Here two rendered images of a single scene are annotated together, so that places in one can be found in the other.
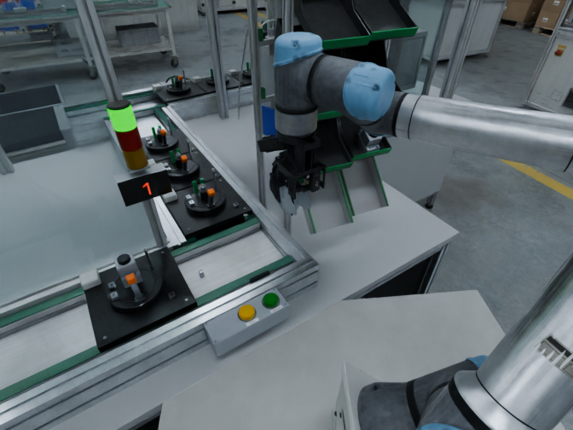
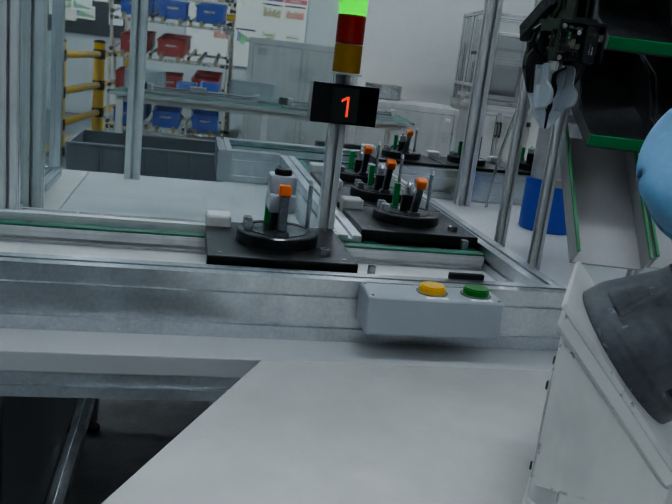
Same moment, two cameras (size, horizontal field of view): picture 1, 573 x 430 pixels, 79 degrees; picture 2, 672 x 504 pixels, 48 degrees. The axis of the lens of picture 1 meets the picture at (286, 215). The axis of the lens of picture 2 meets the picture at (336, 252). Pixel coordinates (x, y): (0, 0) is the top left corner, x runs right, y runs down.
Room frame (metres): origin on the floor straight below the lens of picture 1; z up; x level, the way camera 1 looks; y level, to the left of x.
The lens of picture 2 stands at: (-0.57, -0.14, 1.29)
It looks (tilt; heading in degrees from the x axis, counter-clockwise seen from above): 14 degrees down; 21
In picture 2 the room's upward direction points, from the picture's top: 7 degrees clockwise
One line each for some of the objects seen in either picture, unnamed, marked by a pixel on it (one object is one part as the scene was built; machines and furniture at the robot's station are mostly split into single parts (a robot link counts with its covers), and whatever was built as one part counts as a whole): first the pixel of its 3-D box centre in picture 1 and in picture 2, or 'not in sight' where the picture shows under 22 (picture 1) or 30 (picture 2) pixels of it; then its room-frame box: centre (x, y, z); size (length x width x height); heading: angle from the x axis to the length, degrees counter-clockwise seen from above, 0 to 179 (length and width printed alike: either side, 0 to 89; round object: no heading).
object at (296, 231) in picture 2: (136, 287); (277, 235); (0.58, 0.40, 0.98); 0.14 x 0.14 x 0.02
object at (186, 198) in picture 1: (204, 193); (407, 200); (0.95, 0.28, 1.01); 0.24 x 0.24 x 0.13; 33
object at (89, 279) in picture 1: (91, 281); (217, 223); (0.61, 0.53, 0.97); 0.05 x 0.05 x 0.04; 33
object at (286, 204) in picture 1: (289, 205); (544, 96); (0.57, -0.01, 1.27); 0.06 x 0.03 x 0.09; 33
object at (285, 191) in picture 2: (134, 284); (282, 207); (0.54, 0.37, 1.04); 0.04 x 0.02 x 0.08; 33
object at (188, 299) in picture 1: (137, 292); (275, 245); (0.58, 0.40, 0.96); 0.24 x 0.24 x 0.02; 33
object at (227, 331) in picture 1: (247, 320); (429, 310); (0.51, 0.10, 0.93); 0.21 x 0.07 x 0.06; 123
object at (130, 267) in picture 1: (126, 264); (281, 188); (0.59, 0.40, 1.06); 0.08 x 0.04 x 0.07; 32
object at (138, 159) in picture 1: (135, 155); (347, 58); (0.74, 0.37, 1.28); 0.05 x 0.05 x 0.05
